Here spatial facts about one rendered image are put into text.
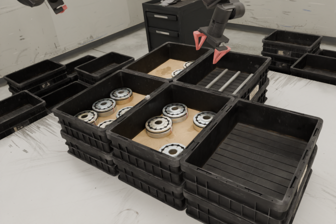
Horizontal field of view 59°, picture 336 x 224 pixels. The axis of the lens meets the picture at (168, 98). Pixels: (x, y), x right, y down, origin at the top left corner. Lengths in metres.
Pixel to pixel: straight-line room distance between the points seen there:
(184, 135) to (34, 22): 3.32
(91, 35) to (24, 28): 0.99
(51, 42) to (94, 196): 3.35
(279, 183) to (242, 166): 0.12
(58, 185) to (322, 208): 0.92
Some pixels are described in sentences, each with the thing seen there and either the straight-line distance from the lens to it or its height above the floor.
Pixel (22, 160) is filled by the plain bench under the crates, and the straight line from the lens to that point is 1.44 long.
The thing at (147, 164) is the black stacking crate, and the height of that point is 0.85.
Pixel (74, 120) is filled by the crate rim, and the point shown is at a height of 0.93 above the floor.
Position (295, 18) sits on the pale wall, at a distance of 4.37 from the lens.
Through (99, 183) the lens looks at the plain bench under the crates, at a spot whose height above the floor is 0.70.
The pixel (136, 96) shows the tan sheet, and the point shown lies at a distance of 1.39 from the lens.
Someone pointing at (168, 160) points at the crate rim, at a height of 0.92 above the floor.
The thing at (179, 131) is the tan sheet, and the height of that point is 0.83.
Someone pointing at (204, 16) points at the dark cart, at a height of 0.73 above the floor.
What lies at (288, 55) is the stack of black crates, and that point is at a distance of 2.61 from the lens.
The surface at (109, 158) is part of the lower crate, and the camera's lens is 1.11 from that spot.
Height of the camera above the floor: 1.51
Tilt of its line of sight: 30 degrees down
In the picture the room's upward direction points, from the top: 6 degrees counter-clockwise
